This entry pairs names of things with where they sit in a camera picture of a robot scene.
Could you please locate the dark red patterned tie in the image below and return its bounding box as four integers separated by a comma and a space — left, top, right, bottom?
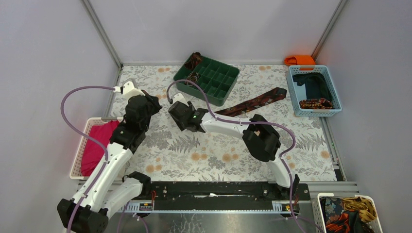
215, 87, 287, 117

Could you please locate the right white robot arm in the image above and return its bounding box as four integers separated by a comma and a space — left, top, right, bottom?
168, 100, 299, 200

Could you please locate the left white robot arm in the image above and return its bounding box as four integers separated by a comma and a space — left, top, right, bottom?
57, 91, 162, 233

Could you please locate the striped rolled tie in tray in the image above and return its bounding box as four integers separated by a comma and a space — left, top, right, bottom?
185, 72, 201, 86

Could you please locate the magenta cloth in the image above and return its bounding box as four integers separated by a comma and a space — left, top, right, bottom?
80, 120, 119, 176

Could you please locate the green compartment organizer tray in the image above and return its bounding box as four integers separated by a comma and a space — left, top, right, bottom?
173, 56, 240, 106

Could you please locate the brown rolled tie back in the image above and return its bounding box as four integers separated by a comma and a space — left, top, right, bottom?
184, 52, 203, 70

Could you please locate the white basket left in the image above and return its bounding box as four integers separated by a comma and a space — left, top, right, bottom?
69, 117, 123, 181

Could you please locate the white basket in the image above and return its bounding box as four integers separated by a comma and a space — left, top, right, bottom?
311, 193, 382, 233
69, 117, 123, 181

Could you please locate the floral tablecloth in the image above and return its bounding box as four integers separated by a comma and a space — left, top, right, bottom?
119, 66, 337, 182

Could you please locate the orange cloth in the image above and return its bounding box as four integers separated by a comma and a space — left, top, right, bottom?
284, 55, 316, 70

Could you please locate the light blue plastic basket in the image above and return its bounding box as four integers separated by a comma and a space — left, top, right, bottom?
287, 65, 342, 117

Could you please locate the dark navy cloth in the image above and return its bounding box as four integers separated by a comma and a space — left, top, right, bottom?
292, 72, 332, 101

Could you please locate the colourful patterned tie in basket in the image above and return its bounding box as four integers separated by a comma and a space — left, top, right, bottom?
299, 98, 334, 109

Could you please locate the orange black floral tie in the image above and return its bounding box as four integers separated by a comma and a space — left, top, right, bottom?
320, 197, 365, 233

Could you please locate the gold yellow tie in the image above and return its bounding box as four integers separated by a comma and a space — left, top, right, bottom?
342, 197, 378, 223

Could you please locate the white basket bottom right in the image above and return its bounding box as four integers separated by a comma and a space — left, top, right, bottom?
311, 193, 382, 233

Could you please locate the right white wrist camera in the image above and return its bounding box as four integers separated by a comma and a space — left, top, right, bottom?
170, 93, 189, 106

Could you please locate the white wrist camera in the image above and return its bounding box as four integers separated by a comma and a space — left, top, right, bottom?
113, 81, 145, 99
170, 93, 189, 106

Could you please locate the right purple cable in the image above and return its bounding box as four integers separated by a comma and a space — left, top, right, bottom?
166, 79, 313, 233

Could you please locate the purple cable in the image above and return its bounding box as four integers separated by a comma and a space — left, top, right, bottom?
60, 85, 149, 233
166, 79, 313, 233

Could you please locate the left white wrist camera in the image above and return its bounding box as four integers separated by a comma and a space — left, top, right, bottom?
113, 81, 145, 99

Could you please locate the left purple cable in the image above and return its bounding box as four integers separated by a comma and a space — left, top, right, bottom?
60, 85, 149, 233

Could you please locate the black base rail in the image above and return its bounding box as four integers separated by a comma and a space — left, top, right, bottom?
133, 182, 310, 212

